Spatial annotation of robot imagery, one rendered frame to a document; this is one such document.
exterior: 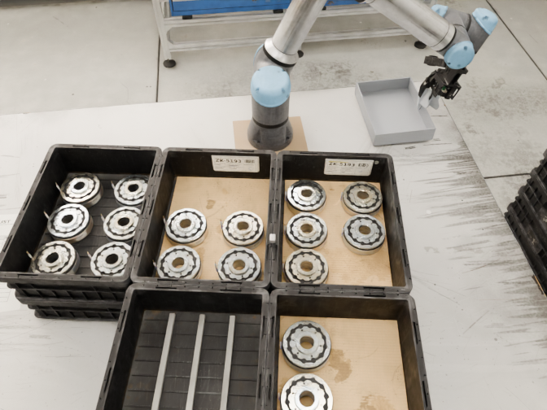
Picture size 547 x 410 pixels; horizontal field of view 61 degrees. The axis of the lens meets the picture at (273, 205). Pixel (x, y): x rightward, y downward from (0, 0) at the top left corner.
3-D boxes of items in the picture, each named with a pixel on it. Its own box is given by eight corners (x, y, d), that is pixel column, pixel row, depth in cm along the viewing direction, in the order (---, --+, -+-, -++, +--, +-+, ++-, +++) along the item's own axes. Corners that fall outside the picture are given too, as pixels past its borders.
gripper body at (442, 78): (432, 98, 147) (454, 67, 138) (422, 82, 152) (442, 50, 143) (452, 102, 150) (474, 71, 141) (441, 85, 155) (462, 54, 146)
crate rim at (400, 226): (277, 156, 122) (277, 150, 120) (390, 159, 122) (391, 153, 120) (269, 293, 98) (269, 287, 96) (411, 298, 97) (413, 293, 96)
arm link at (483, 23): (470, 2, 133) (496, 10, 135) (449, 36, 141) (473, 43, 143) (479, 15, 128) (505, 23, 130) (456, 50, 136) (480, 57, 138)
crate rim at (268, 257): (165, 152, 123) (163, 146, 121) (277, 156, 122) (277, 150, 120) (130, 287, 99) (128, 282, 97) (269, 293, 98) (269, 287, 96)
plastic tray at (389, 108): (354, 93, 168) (356, 81, 164) (408, 87, 169) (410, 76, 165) (373, 146, 152) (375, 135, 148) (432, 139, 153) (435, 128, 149)
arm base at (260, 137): (243, 123, 156) (242, 99, 148) (286, 117, 158) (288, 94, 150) (251, 154, 147) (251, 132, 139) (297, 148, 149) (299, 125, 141)
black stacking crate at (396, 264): (277, 180, 130) (277, 151, 121) (382, 183, 129) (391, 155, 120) (271, 311, 106) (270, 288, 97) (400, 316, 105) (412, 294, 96)
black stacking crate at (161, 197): (172, 176, 131) (164, 148, 122) (276, 180, 130) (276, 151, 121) (142, 306, 107) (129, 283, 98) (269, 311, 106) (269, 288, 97)
